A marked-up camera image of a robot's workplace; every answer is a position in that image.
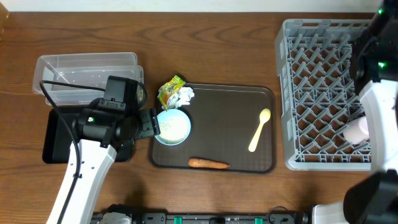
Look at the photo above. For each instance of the black plastic tray bin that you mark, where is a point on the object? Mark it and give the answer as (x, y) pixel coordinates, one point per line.
(57, 140)

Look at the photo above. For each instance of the crumpled white tissue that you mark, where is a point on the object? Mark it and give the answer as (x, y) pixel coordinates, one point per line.
(179, 99)

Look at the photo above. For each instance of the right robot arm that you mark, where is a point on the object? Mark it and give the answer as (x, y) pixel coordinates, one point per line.
(374, 72)

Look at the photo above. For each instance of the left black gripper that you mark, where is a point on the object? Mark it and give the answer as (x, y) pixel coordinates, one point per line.
(149, 124)

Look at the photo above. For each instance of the yellow plastic spoon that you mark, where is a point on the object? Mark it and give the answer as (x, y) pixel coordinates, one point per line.
(264, 117)

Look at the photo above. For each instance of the brown serving tray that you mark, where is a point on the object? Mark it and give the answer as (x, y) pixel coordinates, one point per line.
(223, 120)

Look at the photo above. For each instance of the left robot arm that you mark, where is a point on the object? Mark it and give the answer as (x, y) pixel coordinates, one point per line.
(101, 138)

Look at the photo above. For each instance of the pink cup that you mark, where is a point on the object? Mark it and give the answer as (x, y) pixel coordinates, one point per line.
(357, 131)

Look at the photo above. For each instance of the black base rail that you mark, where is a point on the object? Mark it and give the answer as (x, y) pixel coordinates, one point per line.
(119, 213)

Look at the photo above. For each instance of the light blue rice bowl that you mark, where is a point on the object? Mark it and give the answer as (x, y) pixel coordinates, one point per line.
(174, 127)

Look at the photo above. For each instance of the yellow green snack wrapper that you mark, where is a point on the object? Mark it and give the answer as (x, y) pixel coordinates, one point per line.
(167, 90)

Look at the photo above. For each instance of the orange carrot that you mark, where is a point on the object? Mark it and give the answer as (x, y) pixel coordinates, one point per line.
(208, 164)

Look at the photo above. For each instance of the grey dishwasher rack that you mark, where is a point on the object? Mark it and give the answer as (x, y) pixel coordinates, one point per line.
(313, 58)

